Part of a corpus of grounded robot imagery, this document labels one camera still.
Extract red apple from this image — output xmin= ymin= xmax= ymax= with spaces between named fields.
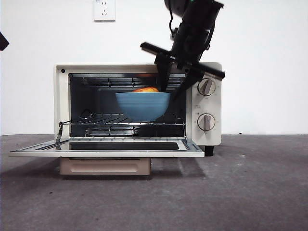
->
xmin=132 ymin=87 xmax=160 ymax=94

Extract blue ribbed bowl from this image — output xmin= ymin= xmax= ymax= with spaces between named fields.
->
xmin=115 ymin=92 xmax=171 ymax=122

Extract oven door with beige handle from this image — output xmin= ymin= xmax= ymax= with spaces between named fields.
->
xmin=9 ymin=138 xmax=205 ymax=176

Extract large beige oven knob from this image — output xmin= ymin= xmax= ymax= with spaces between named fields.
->
xmin=197 ymin=77 xmax=217 ymax=96

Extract small beige oven knob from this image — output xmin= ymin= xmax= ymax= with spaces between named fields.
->
xmin=197 ymin=113 xmax=216 ymax=132

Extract cream toaster oven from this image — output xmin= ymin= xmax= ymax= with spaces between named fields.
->
xmin=53 ymin=62 xmax=222 ymax=157

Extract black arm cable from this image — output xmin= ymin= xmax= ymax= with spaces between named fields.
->
xmin=168 ymin=10 xmax=179 ymax=40

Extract oven wire rack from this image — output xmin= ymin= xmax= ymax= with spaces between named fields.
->
xmin=59 ymin=113 xmax=187 ymax=126

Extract white wall socket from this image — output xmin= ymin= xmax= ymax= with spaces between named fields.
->
xmin=93 ymin=0 xmax=116 ymax=23

